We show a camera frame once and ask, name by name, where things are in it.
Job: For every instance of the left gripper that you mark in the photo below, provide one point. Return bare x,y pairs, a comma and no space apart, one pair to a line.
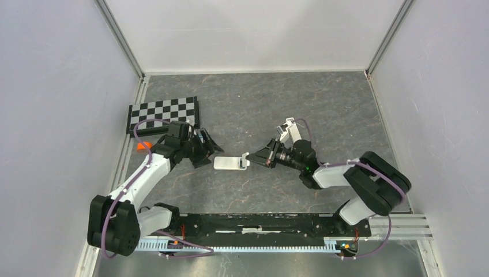
206,149

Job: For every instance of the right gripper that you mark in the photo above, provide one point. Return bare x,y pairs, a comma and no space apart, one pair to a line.
264,156

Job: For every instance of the grey white remote control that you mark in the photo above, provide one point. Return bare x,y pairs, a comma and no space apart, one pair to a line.
227,163

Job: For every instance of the white long remote control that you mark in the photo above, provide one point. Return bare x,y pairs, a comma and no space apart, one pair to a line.
294,132

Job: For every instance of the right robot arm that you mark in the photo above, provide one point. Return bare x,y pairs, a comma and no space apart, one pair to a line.
379,186

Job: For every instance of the black white checkerboard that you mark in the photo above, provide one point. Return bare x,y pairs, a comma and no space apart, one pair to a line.
179,109

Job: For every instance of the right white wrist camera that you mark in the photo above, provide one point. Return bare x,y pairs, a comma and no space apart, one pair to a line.
283,130

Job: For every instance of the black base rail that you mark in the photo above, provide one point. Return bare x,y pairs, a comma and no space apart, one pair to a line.
282,229

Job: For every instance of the white slotted cable duct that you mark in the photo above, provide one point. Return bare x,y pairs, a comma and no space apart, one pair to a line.
164,244

